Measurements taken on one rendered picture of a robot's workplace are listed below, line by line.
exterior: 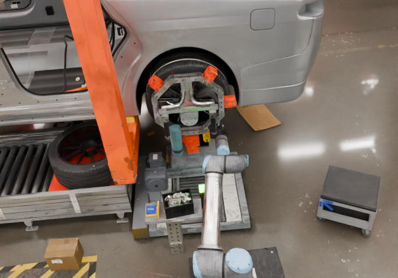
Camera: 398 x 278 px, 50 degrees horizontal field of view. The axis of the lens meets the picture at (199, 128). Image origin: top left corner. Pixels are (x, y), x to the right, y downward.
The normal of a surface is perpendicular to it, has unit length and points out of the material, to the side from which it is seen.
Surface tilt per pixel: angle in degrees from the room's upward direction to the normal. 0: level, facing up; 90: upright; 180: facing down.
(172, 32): 90
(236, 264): 5
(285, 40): 90
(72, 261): 90
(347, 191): 0
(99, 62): 90
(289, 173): 0
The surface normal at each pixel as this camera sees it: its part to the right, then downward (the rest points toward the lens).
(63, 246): -0.07, -0.77
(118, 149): 0.06, 0.62
